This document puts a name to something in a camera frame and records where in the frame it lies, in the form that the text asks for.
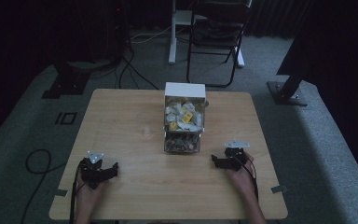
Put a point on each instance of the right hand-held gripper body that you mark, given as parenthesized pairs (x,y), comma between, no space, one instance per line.
(236,155)

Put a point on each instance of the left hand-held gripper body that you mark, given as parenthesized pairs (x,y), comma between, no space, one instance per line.
(92,171)

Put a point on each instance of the person's left hand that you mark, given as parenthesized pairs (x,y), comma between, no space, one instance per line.
(88,193)

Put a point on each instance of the person's right hand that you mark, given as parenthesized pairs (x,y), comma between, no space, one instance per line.
(243,181)

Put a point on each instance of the pile of brown coins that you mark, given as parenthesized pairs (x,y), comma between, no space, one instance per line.
(181,143)

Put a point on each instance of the clear drawer with coins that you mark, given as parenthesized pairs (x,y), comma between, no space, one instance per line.
(181,143)

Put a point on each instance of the pile of white yellow packets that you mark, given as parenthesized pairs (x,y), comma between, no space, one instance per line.
(183,116)

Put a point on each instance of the grey tape strip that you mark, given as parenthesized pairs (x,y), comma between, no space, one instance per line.
(279,188)

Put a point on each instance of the clear drawer with packets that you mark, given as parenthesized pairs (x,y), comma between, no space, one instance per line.
(184,115)

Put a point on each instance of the black slanted stand with base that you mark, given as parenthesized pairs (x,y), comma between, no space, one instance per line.
(287,90)

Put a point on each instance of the black folding chair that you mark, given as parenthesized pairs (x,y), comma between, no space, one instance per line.
(217,34)

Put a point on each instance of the black stand with base plate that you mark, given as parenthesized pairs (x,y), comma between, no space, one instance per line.
(66,85)

